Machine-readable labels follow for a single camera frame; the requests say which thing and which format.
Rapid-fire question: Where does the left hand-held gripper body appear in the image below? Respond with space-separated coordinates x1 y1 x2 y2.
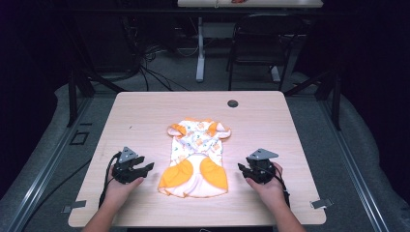
111 146 145 186

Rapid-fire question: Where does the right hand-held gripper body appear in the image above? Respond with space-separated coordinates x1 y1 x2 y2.
246 148 279 185

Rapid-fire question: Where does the person's left hand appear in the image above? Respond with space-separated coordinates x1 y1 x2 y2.
102 164 145 211

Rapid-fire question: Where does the person's right hand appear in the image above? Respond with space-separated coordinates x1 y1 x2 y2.
245 161 288 213

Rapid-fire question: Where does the orange and white baby romper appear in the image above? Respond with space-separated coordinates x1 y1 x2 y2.
157 117 232 199

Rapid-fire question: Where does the white desk leg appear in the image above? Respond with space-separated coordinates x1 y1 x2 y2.
195 15 207 83

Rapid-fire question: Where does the black folding chair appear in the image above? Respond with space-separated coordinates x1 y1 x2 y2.
225 13 307 93

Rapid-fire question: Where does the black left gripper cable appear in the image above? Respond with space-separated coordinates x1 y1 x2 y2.
98 152 123 208

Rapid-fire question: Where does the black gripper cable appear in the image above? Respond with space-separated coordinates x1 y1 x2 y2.
273 163 291 208
98 152 123 208

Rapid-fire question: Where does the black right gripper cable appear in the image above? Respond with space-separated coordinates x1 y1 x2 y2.
273 163 291 208

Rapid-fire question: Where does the grey metal table bracket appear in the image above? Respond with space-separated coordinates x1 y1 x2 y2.
61 199 88 215
309 197 335 210

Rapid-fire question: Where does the aluminium floor rail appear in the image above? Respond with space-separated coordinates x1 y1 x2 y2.
6 96 95 232
317 96 391 232

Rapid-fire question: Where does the bundle of black floor cables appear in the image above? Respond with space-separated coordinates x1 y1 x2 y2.
129 42 191 93

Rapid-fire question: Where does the black metal frame stand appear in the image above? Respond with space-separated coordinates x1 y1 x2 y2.
283 64 343 131
61 13 127 129

